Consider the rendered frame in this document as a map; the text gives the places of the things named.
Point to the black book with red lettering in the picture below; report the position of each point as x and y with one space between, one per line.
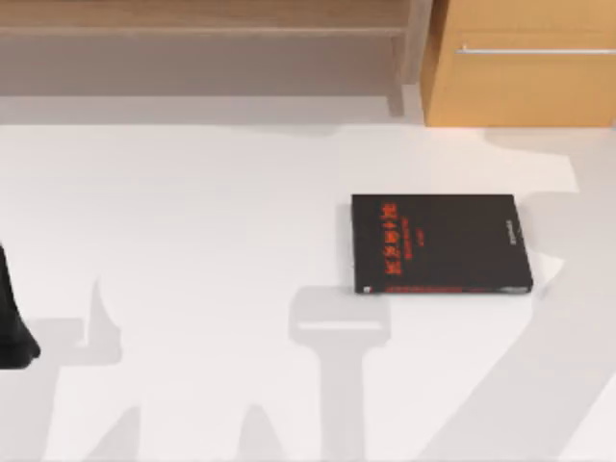
440 243

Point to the open wooden shelf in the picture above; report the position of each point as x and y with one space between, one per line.
207 53

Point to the light wooden cupboard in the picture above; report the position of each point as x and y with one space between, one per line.
520 96

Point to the wooden drawer front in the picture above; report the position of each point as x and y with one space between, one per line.
539 67

